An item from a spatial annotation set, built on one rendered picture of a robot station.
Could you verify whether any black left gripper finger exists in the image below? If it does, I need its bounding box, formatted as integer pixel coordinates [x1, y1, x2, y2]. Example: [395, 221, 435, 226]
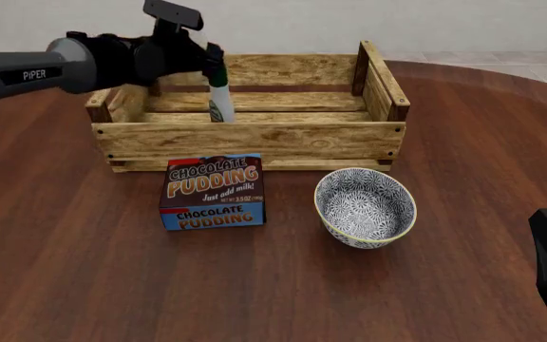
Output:
[202, 42, 226, 77]

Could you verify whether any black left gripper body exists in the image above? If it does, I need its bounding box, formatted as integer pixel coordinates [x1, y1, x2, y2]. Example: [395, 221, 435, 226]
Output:
[133, 30, 208, 87]

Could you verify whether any white salad dressing bottle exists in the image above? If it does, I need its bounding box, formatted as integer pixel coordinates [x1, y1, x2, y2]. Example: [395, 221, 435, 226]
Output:
[192, 30, 236, 124]

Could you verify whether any wooden slat tray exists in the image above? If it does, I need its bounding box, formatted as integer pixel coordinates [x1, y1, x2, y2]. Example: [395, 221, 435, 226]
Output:
[85, 39, 411, 174]

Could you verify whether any small flat plate on stalk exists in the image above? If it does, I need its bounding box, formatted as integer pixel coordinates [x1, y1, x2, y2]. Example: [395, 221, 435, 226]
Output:
[141, 0, 205, 37]

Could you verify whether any chocolate pudding box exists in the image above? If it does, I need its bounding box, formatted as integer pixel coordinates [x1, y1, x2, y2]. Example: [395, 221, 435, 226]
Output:
[158, 153, 268, 233]

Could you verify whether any patterned blue white bowl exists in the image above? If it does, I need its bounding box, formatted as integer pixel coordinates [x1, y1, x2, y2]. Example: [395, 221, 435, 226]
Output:
[313, 166, 419, 251]

